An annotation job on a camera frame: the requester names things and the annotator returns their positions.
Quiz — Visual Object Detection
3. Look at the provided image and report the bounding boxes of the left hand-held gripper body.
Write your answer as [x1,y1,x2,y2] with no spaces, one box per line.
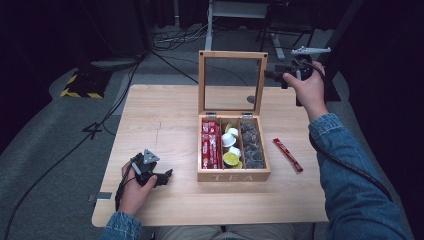
[130,148,161,188]

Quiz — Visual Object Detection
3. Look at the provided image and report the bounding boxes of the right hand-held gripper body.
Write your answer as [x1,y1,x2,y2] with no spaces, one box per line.
[290,46,332,81]

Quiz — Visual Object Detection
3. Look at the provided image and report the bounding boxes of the wooden box with glass lid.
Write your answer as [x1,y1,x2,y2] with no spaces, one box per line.
[197,50,272,183]

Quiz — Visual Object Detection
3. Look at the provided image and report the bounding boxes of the red stick packet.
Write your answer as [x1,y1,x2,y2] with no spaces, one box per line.
[272,137,305,174]

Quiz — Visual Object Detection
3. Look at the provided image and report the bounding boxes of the person's right hand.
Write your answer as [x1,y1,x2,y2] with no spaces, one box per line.
[282,60,330,123]

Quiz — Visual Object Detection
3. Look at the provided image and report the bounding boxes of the person's left hand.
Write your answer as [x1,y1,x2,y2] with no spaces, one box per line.
[118,161,158,217]

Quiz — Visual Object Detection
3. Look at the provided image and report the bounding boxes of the black slanted pole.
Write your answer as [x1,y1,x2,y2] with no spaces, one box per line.
[314,0,365,75]

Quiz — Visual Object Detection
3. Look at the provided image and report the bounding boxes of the row of red stick sachets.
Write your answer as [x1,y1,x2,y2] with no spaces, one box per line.
[200,120,224,170]

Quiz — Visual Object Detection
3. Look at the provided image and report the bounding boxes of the pile of dark tea bags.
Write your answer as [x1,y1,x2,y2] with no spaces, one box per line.
[239,121,267,170]

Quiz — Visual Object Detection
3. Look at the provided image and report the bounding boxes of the person's beige trousers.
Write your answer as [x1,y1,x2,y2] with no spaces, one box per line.
[155,223,297,240]

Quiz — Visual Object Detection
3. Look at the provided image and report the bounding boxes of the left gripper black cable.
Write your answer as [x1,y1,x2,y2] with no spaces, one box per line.
[114,159,138,212]

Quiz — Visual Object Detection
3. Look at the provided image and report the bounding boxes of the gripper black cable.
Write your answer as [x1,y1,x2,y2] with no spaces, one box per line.
[114,159,138,212]
[308,61,394,203]

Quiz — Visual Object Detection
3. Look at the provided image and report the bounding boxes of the black metal chair frame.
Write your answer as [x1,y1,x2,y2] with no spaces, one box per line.
[255,0,316,71]

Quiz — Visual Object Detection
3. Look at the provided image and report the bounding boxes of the grey metal table bracket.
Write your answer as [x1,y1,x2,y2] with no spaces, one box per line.
[87,191,113,202]

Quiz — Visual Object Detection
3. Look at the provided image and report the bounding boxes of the white desk frame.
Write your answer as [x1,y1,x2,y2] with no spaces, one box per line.
[203,0,287,61]

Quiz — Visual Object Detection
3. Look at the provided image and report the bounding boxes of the long black floor cable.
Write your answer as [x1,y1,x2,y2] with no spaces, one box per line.
[2,54,145,240]

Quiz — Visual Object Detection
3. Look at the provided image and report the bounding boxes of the thin black floor cable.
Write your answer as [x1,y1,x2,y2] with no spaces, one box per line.
[151,49,249,87]

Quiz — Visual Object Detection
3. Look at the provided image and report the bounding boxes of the bundle of floor cables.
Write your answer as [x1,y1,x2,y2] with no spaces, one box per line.
[153,21,209,52]

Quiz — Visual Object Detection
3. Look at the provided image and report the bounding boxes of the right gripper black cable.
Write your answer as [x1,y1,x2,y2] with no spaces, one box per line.
[308,61,394,203]

